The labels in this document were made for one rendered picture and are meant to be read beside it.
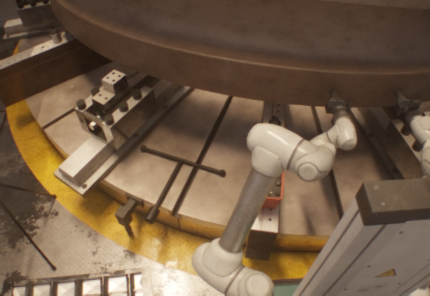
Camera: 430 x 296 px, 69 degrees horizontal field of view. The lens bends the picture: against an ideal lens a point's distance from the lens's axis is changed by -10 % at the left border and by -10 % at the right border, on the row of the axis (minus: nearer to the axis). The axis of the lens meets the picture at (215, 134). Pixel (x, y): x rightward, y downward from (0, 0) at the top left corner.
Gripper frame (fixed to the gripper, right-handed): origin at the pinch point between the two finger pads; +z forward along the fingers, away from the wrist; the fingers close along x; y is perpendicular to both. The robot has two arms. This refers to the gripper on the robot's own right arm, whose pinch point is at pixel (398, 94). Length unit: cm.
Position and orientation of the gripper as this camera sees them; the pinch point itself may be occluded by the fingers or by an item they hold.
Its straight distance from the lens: 218.3
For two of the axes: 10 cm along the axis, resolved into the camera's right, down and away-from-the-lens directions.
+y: 0.0, 6.7, 7.5
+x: 9.9, -1.0, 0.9
